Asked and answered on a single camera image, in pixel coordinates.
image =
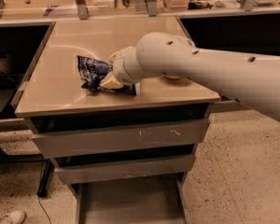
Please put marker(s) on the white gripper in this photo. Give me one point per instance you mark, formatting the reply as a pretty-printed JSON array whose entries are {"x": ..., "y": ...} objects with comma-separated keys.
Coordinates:
[{"x": 120, "y": 68}]

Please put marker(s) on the metal bracket left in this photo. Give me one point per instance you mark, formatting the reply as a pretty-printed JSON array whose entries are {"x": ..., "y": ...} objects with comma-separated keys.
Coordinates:
[{"x": 82, "y": 10}]

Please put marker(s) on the grey drawer cabinet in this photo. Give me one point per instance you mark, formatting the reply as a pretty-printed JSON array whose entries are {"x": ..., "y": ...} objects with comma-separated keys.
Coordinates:
[{"x": 53, "y": 100}]

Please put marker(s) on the grey open bottom drawer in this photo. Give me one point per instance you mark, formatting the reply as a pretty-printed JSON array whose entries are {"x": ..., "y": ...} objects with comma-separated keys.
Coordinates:
[{"x": 143, "y": 200}]

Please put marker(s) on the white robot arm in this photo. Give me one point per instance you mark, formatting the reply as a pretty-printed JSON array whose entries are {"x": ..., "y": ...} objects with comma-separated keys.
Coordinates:
[{"x": 250, "y": 79}]

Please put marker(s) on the grey top drawer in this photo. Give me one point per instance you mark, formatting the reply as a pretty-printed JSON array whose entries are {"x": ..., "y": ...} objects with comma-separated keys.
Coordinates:
[{"x": 121, "y": 138}]

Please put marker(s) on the grey middle drawer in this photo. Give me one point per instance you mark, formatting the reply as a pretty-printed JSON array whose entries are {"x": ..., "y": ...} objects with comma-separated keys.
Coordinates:
[{"x": 125, "y": 169}]

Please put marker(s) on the blue chip bag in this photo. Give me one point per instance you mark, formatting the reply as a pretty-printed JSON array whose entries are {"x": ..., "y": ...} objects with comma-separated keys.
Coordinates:
[{"x": 92, "y": 71}]

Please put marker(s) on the metal bracket middle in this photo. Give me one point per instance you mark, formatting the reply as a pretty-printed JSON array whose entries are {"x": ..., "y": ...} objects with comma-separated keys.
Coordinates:
[{"x": 152, "y": 7}]

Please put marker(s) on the white bowl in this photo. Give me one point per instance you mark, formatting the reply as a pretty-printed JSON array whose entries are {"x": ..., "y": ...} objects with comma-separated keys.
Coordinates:
[{"x": 172, "y": 77}]

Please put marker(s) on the white shoe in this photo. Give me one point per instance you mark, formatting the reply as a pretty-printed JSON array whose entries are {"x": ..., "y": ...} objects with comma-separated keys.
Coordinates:
[{"x": 15, "y": 217}]

